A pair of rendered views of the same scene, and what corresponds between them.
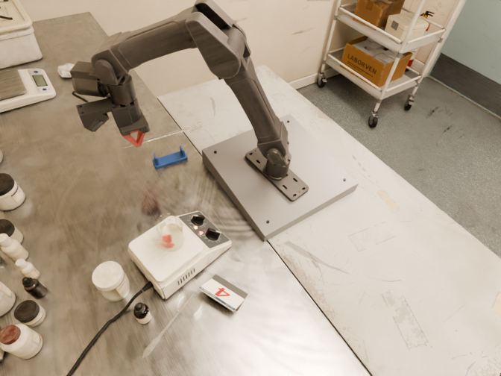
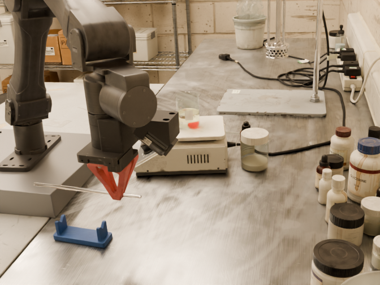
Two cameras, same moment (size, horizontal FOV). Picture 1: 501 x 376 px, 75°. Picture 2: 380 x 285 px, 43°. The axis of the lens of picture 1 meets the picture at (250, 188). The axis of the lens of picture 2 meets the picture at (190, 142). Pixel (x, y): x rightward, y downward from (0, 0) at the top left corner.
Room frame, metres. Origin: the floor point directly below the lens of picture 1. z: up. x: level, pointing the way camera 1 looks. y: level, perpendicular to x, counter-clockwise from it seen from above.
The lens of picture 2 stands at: (0.96, 0.92, 1.39)
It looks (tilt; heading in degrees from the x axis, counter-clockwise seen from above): 24 degrees down; 231
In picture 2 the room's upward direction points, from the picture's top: 3 degrees counter-clockwise
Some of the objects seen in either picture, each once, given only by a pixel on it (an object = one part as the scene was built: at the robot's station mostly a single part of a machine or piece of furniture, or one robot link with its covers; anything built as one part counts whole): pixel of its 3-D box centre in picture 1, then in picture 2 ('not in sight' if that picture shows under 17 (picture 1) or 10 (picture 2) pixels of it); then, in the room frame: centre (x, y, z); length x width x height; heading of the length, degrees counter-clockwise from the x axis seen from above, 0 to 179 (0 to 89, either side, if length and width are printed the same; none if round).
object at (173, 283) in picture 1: (178, 249); (186, 146); (0.36, 0.15, 0.94); 0.22 x 0.13 x 0.08; 139
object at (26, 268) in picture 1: (27, 268); (325, 186); (0.28, 0.47, 0.93); 0.03 x 0.03 x 0.07
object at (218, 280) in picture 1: (224, 291); not in sight; (0.28, 0.04, 0.92); 0.09 x 0.06 x 0.04; 63
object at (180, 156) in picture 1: (169, 156); (81, 229); (0.67, 0.25, 0.92); 0.10 x 0.03 x 0.04; 122
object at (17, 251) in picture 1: (11, 248); (336, 199); (0.32, 0.52, 0.94); 0.03 x 0.03 x 0.09
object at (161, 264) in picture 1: (166, 247); (197, 128); (0.34, 0.17, 0.98); 0.12 x 0.12 x 0.01; 49
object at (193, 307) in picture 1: (188, 304); not in sight; (0.25, 0.11, 0.91); 0.06 x 0.06 x 0.02
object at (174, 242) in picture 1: (171, 233); (187, 109); (0.35, 0.15, 1.02); 0.06 x 0.05 x 0.08; 83
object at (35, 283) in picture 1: (32, 286); (323, 172); (0.25, 0.43, 0.94); 0.03 x 0.03 x 0.07
